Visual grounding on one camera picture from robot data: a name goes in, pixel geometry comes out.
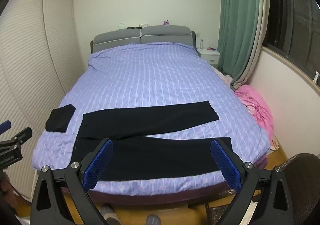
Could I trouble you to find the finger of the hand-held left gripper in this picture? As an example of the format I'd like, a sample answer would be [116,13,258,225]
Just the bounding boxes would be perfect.
[0,127,33,151]
[0,120,12,133]

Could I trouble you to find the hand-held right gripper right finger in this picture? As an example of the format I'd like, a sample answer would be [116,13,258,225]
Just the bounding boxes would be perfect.
[210,138,294,225]

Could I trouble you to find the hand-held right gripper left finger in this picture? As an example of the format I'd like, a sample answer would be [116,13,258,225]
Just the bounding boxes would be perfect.
[30,137,113,225]

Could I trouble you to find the black pants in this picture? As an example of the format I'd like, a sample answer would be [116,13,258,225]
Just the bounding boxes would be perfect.
[70,101,235,181]

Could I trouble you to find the folded black garment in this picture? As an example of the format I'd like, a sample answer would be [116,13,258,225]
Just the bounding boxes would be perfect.
[45,104,76,133]

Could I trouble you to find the grey slipper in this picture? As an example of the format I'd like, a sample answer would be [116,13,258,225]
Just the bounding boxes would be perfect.
[146,214,161,225]
[101,204,123,225]

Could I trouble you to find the pink blanket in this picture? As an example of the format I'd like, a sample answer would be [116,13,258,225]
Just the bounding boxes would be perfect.
[234,84,274,141]

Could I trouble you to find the white louvered wardrobe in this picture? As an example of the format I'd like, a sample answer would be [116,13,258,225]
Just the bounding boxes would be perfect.
[0,0,87,200]

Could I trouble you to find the dark wicker chair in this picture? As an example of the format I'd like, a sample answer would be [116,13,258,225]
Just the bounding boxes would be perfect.
[187,153,320,225]

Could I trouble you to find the pale pink cloth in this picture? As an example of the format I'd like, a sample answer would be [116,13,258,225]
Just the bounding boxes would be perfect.
[212,66,234,87]

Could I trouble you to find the bed with purple striped sheet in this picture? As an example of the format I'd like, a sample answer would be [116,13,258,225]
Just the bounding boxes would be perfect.
[32,42,272,205]

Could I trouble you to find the white nightstand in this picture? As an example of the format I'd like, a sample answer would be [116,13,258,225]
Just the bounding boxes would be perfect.
[196,48,221,66]

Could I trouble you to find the grey padded headboard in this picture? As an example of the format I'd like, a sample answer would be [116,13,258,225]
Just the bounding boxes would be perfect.
[90,25,196,53]

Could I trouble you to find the beige curtain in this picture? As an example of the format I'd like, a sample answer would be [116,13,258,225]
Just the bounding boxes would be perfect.
[229,0,269,91]

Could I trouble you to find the green curtain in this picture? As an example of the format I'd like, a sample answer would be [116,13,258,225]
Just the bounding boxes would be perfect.
[216,0,262,78]

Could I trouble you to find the dark window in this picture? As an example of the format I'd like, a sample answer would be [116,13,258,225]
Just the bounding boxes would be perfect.
[262,0,320,81]

